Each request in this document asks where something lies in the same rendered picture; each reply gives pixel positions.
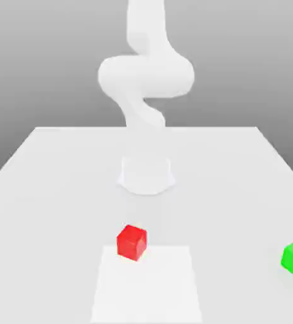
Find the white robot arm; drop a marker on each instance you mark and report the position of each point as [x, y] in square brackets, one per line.
[146, 76]

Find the small red cube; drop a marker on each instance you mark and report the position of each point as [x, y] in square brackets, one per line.
[131, 243]

